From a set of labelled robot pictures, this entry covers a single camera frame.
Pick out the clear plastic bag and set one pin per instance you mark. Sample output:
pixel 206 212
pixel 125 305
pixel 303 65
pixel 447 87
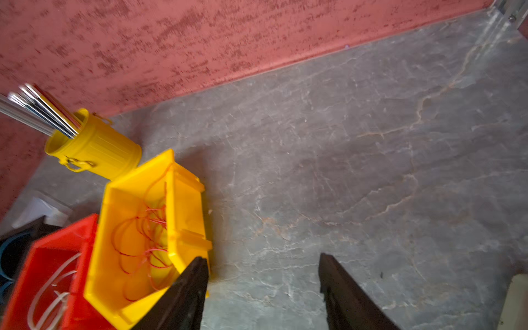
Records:
pixel 40 205

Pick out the yellow metal cup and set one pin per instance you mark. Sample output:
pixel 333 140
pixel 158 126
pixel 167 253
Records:
pixel 98 148

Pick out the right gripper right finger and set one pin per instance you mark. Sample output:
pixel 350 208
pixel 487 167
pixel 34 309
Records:
pixel 347 305

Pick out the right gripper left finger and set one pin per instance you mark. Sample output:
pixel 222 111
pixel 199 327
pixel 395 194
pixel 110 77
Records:
pixel 181 306

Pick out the black plastic bin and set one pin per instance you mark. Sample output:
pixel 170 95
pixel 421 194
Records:
pixel 15 246

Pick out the yellow plastic bin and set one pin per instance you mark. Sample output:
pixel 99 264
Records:
pixel 150 229

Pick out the right corner aluminium post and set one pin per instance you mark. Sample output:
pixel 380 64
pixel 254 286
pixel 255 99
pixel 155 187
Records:
pixel 514 10

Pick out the bundle of metal rods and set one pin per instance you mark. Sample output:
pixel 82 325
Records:
pixel 46 109

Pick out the red plastic bin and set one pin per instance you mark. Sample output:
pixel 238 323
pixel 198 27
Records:
pixel 49 293

